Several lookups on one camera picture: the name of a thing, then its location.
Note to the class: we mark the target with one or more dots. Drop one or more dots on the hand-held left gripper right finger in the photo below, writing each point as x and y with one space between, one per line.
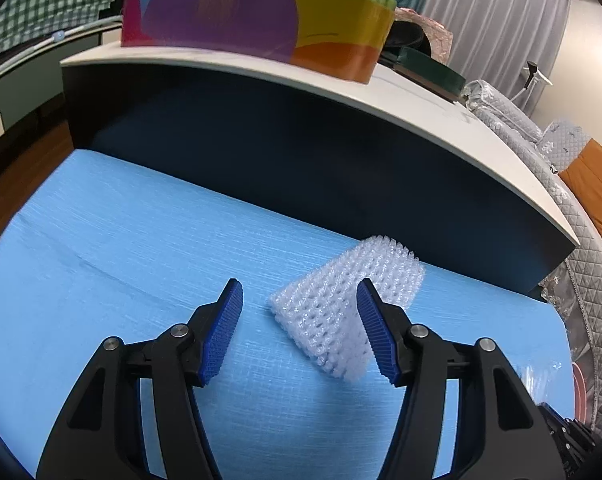
378 335

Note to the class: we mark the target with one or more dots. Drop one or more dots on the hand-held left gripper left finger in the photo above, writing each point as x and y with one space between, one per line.
221 335

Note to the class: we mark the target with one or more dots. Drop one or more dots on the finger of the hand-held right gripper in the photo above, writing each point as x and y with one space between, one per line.
553 420

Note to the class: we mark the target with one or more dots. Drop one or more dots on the clear plastic wrapper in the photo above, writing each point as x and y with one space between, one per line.
548 382

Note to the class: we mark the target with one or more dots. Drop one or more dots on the pink bin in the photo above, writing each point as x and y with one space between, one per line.
579 390

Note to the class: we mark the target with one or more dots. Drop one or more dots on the white foam net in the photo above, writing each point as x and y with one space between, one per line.
326 305

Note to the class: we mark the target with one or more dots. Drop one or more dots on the blue table mat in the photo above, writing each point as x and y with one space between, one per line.
106 240

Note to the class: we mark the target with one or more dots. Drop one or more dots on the sofa with grey quilted cover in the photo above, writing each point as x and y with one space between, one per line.
586 270

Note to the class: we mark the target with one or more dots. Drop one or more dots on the white-topped coffee table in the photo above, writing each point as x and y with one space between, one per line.
281 160

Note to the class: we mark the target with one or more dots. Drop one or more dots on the orange cushion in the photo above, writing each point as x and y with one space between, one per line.
596 185

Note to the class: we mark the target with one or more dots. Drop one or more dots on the dark green round tin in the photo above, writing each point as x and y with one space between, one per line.
426 72

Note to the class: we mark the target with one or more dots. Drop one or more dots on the white floor lamp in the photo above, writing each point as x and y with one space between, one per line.
533 77

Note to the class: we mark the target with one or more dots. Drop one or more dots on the pink gift bag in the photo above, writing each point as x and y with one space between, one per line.
441 35

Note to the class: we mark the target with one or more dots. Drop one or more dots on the green tv cabinet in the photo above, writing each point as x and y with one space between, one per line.
26 85

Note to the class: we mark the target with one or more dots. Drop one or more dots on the colourful gift box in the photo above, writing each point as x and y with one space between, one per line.
221 15

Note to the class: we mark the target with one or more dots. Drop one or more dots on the white pole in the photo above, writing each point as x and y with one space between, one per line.
56 37

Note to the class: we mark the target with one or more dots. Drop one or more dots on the grey curtain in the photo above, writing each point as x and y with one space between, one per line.
501 15

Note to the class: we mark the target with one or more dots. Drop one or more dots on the green checkered cloth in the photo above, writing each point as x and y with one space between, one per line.
46 5

